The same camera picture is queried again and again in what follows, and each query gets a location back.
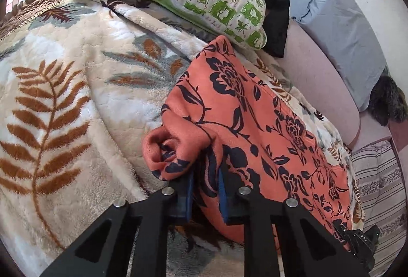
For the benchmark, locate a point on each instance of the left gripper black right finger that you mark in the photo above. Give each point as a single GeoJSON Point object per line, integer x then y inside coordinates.
{"type": "Point", "coordinates": [283, 238]}

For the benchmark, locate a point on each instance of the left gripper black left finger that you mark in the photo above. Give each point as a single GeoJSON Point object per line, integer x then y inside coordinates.
{"type": "Point", "coordinates": [128, 239]}

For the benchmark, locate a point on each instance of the orange floral garment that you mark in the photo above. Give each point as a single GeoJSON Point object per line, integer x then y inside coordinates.
{"type": "Point", "coordinates": [220, 113]}

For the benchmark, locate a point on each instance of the grey striped cloth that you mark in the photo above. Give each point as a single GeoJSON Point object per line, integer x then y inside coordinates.
{"type": "Point", "coordinates": [383, 196]}

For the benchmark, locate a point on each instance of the dark fuzzy cloth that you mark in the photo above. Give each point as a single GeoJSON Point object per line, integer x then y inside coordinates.
{"type": "Point", "coordinates": [387, 102]}

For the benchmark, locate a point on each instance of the pink bed sheet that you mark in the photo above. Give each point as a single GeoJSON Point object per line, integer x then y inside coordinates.
{"type": "Point", "coordinates": [312, 73]}

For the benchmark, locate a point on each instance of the grey blue pillow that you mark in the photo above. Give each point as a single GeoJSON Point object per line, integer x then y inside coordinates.
{"type": "Point", "coordinates": [343, 33]}

